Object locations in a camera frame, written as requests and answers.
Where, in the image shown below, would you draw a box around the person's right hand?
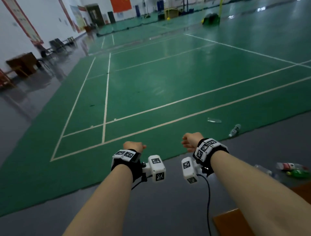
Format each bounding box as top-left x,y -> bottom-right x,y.
181,132 -> 204,153

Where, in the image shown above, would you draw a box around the dark doorway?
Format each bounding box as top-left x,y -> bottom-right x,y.
85,4 -> 105,27

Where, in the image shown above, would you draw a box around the small clear plastic bottle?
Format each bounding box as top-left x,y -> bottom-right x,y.
228,124 -> 241,138

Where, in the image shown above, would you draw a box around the dark chair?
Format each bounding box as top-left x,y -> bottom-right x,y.
48,38 -> 67,53

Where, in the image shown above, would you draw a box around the brown wooden desk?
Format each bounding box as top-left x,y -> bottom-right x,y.
6,52 -> 42,78

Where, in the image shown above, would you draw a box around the green yellow-capped plastic bottle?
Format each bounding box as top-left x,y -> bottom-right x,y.
285,170 -> 311,180

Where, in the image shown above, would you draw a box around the black wrist strap marker tiles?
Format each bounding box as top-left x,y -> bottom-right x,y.
111,149 -> 143,183
192,138 -> 230,177

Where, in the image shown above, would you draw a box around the person's left hand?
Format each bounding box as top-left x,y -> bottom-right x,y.
123,141 -> 147,154

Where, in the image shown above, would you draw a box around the red-capped red-label plastic bottle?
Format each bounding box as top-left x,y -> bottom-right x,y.
276,162 -> 309,171

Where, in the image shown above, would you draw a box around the brown wooden table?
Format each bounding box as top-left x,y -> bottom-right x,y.
213,181 -> 311,236

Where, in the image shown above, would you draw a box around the person's right forearm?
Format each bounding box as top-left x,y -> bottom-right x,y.
210,150 -> 311,236

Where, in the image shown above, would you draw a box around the yellow goal frame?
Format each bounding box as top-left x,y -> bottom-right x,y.
165,8 -> 179,20

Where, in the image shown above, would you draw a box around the orange wall flag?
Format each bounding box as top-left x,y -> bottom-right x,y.
110,0 -> 132,13

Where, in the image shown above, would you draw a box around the person's left forearm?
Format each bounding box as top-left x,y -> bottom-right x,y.
63,164 -> 133,236

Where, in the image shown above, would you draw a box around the red wall banner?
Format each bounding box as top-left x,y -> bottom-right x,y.
2,0 -> 44,45
58,0 -> 81,33

